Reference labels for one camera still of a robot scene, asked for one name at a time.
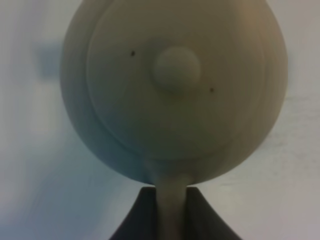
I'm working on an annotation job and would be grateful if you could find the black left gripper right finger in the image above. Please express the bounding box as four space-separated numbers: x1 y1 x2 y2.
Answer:
183 187 242 240

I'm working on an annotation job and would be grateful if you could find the beige teapot with lid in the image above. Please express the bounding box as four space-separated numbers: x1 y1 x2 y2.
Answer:
60 0 288 240

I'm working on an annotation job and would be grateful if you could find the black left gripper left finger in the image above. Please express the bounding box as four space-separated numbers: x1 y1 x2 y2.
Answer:
110 187 157 240

